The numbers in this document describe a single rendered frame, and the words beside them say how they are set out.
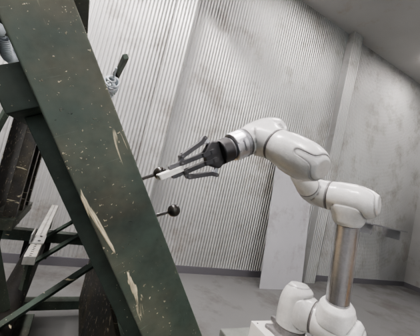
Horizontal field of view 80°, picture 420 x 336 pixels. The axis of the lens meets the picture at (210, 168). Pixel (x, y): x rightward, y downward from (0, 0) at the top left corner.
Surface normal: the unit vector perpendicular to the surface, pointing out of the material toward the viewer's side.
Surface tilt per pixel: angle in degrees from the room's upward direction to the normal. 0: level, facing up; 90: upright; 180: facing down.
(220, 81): 90
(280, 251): 83
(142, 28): 90
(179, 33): 90
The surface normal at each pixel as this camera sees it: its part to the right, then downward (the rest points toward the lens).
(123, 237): 0.46, 0.05
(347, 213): -0.66, 0.16
